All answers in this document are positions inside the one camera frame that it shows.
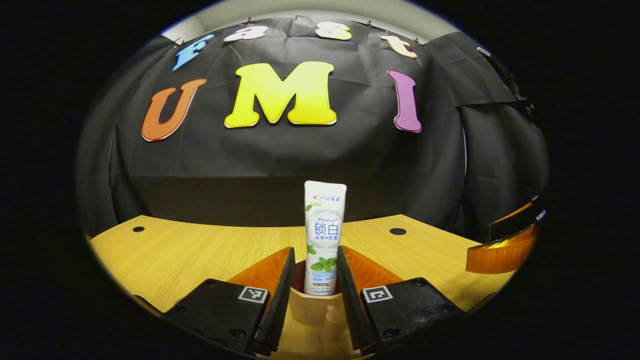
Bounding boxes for white toothpaste tube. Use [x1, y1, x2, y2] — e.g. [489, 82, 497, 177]
[303, 180, 347, 297]

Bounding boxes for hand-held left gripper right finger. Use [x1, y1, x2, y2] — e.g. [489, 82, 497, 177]
[336, 245, 466, 351]

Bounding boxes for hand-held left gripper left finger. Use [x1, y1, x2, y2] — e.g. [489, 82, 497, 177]
[162, 246, 296, 356]

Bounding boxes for beige cup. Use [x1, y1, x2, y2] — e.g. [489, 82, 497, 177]
[287, 257, 368, 359]

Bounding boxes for wooden desktop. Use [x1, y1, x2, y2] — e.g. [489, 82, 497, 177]
[87, 214, 516, 360]

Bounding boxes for black backdrop cloth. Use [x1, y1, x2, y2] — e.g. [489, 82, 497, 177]
[77, 15, 550, 238]

